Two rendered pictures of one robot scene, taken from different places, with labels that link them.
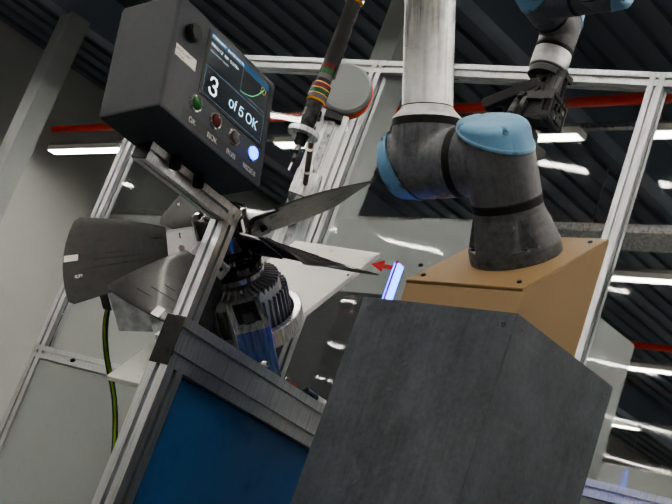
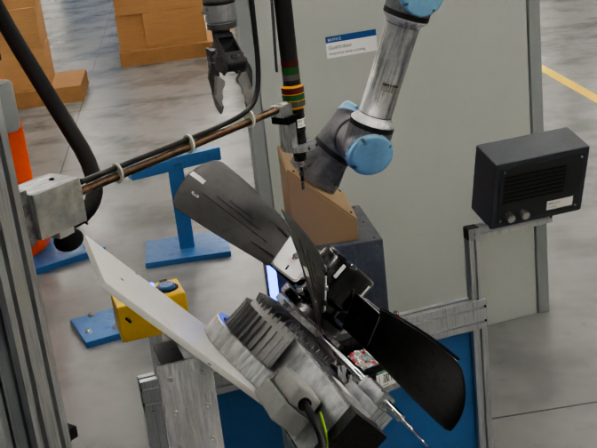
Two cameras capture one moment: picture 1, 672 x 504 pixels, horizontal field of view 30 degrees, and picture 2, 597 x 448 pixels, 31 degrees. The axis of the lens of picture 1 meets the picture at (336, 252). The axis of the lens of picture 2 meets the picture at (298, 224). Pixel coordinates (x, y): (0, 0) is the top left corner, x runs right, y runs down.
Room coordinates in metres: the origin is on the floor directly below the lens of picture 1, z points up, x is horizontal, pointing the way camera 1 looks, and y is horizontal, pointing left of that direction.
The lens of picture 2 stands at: (4.16, 1.37, 2.01)
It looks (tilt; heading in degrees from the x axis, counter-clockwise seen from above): 20 degrees down; 217
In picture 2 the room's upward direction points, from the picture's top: 7 degrees counter-clockwise
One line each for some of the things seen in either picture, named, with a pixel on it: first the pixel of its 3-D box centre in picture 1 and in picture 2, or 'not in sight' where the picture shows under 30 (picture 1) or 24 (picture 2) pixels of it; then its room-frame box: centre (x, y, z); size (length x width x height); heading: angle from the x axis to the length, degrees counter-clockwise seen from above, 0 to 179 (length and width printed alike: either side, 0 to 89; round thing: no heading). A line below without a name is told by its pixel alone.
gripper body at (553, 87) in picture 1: (541, 99); (224, 47); (2.23, -0.27, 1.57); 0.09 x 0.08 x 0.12; 53
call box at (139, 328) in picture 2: not in sight; (150, 312); (2.57, -0.31, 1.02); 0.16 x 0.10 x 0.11; 143
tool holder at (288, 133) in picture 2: (309, 117); (293, 125); (2.56, 0.15, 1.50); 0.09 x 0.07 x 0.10; 178
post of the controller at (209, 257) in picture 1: (207, 262); (473, 262); (1.91, 0.18, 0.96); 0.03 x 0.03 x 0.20; 53
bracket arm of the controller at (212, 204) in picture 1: (189, 185); (507, 224); (1.83, 0.24, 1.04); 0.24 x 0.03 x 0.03; 143
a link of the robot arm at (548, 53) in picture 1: (550, 64); (218, 13); (2.24, -0.27, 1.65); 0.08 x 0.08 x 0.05
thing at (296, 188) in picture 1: (304, 189); (42, 207); (3.18, 0.14, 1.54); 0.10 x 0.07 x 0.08; 178
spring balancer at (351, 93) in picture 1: (344, 91); not in sight; (3.27, 0.13, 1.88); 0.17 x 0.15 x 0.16; 53
